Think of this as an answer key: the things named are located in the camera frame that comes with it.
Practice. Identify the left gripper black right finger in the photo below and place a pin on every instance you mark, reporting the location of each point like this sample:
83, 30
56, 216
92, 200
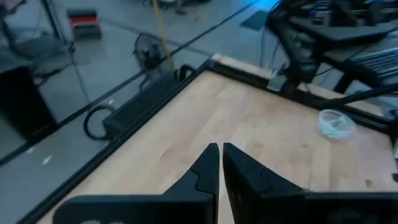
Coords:
248, 189

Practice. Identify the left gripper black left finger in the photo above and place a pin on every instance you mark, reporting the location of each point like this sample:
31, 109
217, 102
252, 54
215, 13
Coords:
206, 177

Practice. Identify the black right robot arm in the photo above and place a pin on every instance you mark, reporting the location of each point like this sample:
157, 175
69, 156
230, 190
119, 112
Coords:
298, 56

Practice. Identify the clear plastic bin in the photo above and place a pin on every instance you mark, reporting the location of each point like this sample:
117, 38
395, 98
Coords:
337, 130

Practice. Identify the black perforated metal box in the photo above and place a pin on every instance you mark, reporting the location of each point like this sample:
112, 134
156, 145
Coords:
140, 105

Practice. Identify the black floor fan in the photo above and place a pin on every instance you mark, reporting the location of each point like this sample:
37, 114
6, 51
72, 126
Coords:
150, 53

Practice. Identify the yellow leaning pole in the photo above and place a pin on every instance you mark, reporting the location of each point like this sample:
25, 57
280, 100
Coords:
161, 31

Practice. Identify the dark floor mat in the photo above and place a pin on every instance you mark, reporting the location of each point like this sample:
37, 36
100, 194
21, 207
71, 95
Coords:
255, 21

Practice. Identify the red black step stool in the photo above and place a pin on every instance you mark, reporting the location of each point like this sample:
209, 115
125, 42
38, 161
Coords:
84, 25

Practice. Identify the black cabinet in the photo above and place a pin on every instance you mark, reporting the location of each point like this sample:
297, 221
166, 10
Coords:
21, 102

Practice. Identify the grey wheeled cart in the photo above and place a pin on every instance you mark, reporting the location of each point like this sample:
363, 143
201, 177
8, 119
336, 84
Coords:
40, 49

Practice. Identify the black table frame rail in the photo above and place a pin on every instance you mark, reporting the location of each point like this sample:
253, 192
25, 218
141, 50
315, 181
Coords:
90, 171

